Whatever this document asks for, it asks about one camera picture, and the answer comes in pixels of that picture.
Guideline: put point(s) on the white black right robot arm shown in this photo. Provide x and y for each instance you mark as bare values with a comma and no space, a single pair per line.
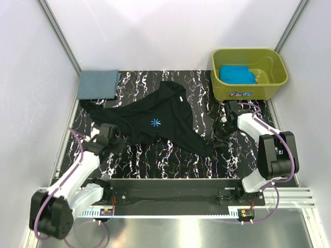
277,152

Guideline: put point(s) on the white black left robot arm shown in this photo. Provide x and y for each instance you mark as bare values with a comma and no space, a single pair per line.
53,210

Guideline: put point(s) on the black t shirt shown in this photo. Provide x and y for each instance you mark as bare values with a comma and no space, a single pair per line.
165,113

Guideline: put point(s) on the silver aluminium frame rail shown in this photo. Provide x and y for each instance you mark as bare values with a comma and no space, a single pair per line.
287,197

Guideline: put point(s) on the left rear frame post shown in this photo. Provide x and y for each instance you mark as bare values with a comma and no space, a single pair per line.
50,17

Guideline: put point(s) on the right rear frame post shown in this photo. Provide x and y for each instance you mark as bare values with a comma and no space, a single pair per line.
297,14

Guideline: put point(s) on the folded grey t shirt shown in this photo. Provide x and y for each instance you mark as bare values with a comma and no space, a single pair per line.
95,85

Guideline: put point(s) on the frame post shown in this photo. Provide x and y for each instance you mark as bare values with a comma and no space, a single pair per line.
50,17
297,14

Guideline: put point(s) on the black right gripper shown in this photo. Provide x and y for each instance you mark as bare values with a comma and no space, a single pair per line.
221,135

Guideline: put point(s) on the blue t shirt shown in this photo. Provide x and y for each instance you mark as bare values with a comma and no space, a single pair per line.
236,75

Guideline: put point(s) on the olive green plastic tub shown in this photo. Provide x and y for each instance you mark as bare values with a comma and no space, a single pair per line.
266,65

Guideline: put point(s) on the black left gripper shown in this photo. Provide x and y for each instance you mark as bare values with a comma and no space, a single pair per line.
120,142

